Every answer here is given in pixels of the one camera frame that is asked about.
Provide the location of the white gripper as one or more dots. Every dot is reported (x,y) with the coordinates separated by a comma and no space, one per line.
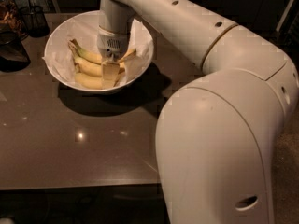
(112,45)

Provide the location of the yellow banana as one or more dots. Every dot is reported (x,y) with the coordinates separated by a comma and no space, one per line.
(88,68)
(98,83)
(93,57)

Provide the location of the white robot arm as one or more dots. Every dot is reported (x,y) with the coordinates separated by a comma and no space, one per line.
(215,136)

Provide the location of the white bowl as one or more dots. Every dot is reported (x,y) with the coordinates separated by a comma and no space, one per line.
(59,38)

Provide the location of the white paper liner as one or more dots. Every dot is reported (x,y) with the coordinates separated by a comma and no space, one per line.
(74,28)

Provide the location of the black mesh cup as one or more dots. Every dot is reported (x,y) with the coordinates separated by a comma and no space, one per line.
(34,19)

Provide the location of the dark glass container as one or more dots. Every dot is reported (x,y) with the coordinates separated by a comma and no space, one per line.
(13,56)

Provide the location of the glass jar with snacks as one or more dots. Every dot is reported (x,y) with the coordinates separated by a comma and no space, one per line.
(10,16)

